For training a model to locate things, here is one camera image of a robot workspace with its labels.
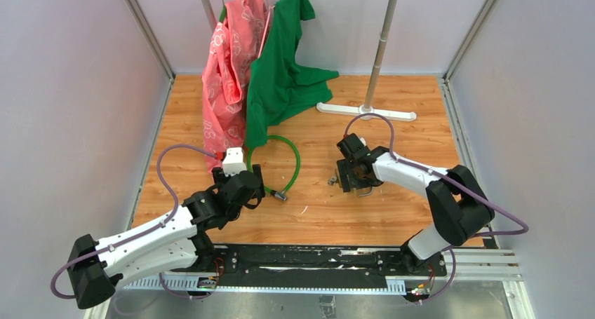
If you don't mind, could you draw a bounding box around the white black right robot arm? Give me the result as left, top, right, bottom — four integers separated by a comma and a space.
337, 133, 495, 276

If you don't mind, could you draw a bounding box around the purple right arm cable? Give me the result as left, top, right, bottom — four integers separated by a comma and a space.
342, 113, 530, 304

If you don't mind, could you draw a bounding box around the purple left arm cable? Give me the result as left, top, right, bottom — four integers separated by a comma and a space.
50, 144, 225, 300

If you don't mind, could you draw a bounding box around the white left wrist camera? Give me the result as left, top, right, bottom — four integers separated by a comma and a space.
222, 147, 247, 177

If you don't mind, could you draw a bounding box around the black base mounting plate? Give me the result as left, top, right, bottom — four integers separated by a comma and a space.
176, 243, 447, 289

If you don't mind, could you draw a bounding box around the brass padlock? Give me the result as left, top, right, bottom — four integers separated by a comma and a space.
337, 180, 374, 198

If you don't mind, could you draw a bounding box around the pink patterned garment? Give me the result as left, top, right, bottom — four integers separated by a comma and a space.
201, 0, 268, 154

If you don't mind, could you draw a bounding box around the white clothes rack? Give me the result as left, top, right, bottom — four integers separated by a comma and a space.
201, 0, 417, 122

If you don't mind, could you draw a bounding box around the green t-shirt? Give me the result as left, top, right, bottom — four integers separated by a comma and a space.
245, 0, 339, 149

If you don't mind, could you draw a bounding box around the aluminium frame rail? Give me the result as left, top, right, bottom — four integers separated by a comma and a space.
83, 242, 535, 319

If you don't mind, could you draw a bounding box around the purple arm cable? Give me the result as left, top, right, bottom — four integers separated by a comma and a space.
342, 113, 530, 304
50, 144, 225, 300

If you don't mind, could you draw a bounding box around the green cable lock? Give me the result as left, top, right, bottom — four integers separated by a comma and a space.
246, 135, 302, 202

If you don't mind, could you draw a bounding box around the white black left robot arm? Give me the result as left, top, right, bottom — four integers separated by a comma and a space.
66, 165, 265, 309

